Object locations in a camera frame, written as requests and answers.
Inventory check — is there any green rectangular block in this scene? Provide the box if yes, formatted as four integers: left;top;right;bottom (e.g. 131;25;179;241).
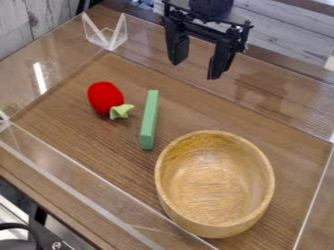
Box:
139;90;159;150

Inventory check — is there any black cable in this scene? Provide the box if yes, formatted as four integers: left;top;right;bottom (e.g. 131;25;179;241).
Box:
0;222;31;232

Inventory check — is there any black metal bracket with bolt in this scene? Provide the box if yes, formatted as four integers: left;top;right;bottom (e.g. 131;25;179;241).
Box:
28;206;75;250

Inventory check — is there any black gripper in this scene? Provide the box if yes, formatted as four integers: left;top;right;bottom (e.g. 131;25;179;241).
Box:
162;0;253;80

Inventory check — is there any red plush strawberry toy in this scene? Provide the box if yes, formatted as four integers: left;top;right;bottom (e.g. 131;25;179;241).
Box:
87;82;135;120

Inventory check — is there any wooden bowl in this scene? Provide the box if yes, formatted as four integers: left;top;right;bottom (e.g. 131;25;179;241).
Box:
154;130;276;238

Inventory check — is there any clear acrylic tray enclosure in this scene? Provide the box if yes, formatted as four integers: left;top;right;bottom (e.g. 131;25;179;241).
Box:
0;7;334;250

